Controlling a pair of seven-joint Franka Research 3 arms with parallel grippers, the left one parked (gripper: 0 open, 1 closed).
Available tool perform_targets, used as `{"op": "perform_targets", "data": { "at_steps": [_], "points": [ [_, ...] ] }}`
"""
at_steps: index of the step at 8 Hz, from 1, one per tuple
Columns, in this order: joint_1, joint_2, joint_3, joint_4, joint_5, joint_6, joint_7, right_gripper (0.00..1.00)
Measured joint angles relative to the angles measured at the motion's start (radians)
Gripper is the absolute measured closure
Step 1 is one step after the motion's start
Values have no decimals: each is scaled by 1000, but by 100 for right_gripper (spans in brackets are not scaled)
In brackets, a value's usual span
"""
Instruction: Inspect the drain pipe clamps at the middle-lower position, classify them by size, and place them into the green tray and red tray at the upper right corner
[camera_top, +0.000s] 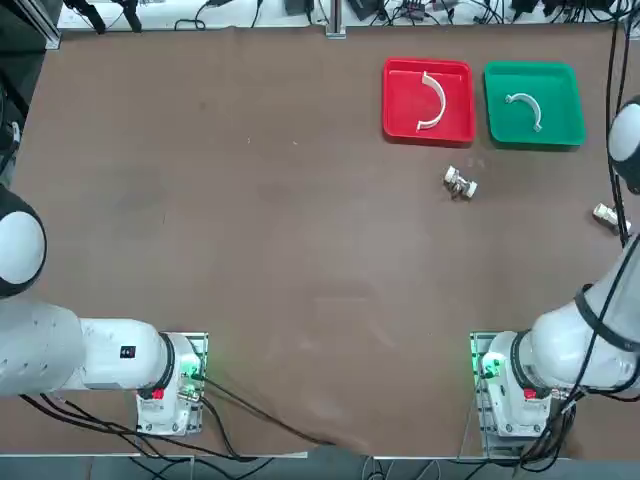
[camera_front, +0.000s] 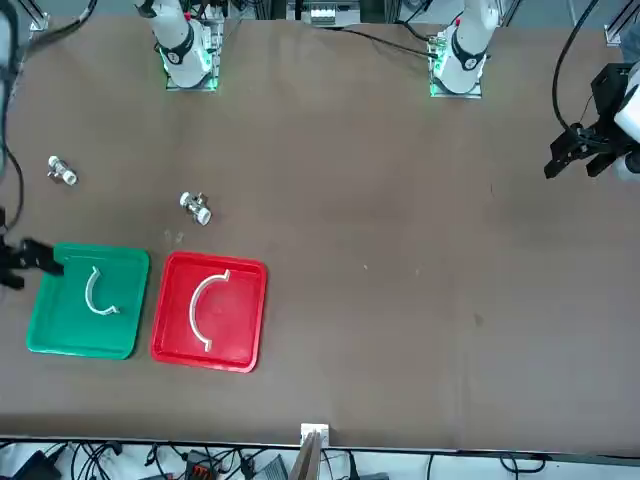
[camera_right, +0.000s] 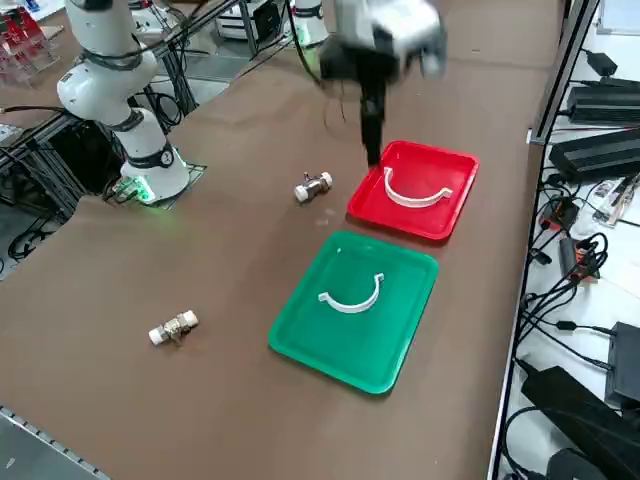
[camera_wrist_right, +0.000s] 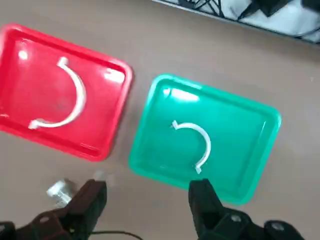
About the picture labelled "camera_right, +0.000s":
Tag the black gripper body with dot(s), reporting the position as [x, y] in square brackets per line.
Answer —
[355, 62]

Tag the large white pipe clamp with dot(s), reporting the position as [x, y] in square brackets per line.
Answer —
[412, 202]

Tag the small white pipe clamp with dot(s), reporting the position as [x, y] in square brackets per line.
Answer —
[350, 309]

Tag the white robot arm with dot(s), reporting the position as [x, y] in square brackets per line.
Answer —
[312, 25]
[100, 30]

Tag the red plastic tray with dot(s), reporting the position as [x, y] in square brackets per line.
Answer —
[425, 220]

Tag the green plastic tray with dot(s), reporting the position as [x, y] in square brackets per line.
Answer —
[350, 350]

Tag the brass valve with white caps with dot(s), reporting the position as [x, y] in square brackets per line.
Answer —
[172, 327]
[312, 187]

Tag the white equipment box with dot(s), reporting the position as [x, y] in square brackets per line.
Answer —
[232, 27]

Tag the orange and black device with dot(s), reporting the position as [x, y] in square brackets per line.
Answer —
[575, 260]
[560, 212]

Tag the black power supply brick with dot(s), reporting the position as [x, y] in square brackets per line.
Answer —
[595, 155]
[610, 102]

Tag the small black power adapter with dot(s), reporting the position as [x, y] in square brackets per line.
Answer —
[602, 62]

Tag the black metal rack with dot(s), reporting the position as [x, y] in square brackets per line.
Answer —
[75, 150]

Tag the clear stand with red packets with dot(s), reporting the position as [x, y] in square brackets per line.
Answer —
[20, 37]

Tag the black box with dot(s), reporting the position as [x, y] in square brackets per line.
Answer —
[625, 360]

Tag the aluminium frame post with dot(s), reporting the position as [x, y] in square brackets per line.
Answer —
[561, 75]

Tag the perforated aluminium rail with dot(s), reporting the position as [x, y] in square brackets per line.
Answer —
[50, 441]

